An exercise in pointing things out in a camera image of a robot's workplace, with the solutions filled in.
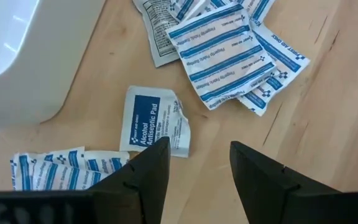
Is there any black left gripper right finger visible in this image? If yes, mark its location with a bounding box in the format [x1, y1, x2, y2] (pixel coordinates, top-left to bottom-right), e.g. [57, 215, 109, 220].
[229, 140, 358, 224]

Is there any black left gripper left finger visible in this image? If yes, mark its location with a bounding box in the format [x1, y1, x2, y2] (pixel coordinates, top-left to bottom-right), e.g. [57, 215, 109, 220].
[0, 136, 172, 224]

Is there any blue striped bandage packet pile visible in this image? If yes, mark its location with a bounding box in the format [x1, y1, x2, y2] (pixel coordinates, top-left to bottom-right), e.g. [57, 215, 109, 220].
[165, 2, 278, 111]

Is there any white plastic bin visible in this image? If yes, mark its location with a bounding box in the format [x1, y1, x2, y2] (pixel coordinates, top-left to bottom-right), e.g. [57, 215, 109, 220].
[0, 0, 107, 131]

